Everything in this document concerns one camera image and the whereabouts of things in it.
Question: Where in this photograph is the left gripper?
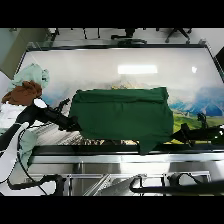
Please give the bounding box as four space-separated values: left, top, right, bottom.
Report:
58 115 83 133

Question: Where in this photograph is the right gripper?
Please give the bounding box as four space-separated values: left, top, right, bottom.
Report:
171 123 192 144

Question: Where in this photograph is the dark green shirt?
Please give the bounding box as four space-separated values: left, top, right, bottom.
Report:
68 86 175 156

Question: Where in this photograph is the white garment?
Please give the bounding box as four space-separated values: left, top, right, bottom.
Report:
0 102 28 130

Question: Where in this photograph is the pale green garment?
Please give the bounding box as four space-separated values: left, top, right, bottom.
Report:
7 62 51 92

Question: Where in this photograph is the black office chair base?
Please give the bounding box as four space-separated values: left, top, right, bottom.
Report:
110 28 148 45
164 28 193 44

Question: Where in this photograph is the silver frame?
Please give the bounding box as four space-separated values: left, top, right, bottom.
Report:
0 151 224 197

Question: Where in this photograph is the black cable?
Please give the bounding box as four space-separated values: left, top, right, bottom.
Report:
16 129 49 196

